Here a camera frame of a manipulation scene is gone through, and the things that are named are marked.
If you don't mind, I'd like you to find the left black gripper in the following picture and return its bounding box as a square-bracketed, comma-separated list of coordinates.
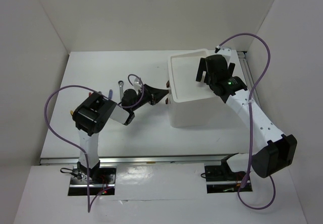
[131, 83, 168, 111]

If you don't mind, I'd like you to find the purple red screwdriver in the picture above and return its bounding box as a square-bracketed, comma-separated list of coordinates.
[108, 89, 113, 100]

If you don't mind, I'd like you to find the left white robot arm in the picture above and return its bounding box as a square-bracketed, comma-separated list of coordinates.
[72, 84, 169, 183]

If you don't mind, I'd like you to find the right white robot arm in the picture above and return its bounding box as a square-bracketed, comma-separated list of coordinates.
[196, 54, 297, 178]

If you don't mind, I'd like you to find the long silver ratchet wrench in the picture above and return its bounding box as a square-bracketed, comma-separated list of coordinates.
[118, 80, 124, 101]

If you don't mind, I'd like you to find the white drawer cabinet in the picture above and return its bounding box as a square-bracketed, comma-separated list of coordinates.
[168, 49, 216, 128]

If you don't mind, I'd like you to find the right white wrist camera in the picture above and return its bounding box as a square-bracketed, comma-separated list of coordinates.
[214, 45, 232, 62]

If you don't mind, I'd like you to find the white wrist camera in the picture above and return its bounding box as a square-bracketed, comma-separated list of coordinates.
[133, 78, 142, 91]
[214, 45, 232, 62]

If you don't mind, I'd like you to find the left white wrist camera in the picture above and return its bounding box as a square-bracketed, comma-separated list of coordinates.
[133, 78, 142, 91]

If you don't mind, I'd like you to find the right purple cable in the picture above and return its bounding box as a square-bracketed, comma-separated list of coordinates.
[214, 33, 276, 210]

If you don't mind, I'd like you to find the purple cable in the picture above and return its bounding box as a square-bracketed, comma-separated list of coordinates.
[44, 74, 146, 212]
[214, 33, 276, 210]

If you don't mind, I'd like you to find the right side aluminium rail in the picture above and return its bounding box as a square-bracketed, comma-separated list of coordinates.
[237, 51, 254, 90]

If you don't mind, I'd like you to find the aluminium rail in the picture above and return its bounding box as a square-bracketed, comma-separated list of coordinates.
[39, 154, 228, 165]
[237, 51, 254, 90]

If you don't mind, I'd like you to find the front aluminium rail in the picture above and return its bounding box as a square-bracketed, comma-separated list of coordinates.
[39, 154, 228, 165]

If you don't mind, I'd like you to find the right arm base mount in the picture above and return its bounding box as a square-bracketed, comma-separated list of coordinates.
[200, 163, 246, 194]

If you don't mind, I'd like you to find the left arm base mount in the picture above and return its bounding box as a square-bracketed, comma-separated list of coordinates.
[60, 166, 117, 196]

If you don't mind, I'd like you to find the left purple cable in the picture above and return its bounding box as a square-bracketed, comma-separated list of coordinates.
[44, 74, 146, 212]

